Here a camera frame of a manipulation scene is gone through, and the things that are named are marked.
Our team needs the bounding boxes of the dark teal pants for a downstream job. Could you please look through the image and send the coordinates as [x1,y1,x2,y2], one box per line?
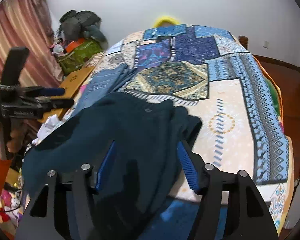
[22,92,202,239]

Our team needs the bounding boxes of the person's left hand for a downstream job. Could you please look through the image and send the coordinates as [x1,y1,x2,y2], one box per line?
[0,120,27,154]

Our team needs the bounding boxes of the grey white cloth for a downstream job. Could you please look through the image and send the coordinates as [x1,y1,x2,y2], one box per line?
[31,114,65,146]

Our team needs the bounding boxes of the wooden lap desk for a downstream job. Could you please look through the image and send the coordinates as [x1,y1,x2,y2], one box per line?
[38,67,94,124]

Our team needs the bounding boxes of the green storage basket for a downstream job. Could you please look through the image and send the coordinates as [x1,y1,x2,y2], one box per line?
[56,40,103,75]

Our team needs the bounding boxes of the orange box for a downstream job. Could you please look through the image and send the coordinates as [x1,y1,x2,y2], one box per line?
[65,38,86,53]

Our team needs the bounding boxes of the striped pink curtain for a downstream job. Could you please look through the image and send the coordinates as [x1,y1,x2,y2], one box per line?
[0,0,63,87]

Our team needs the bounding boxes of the folded blue jeans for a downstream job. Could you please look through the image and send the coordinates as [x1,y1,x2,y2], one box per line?
[71,63,138,117]

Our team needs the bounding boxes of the dark jacket pile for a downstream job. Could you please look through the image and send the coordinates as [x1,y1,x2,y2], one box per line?
[57,10,108,49]

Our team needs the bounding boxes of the patchwork patterned bedspread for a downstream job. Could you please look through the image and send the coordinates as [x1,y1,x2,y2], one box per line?
[65,24,294,235]

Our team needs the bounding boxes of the yellow foam footboard pad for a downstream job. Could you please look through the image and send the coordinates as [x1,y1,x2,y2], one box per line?
[153,16,180,28]

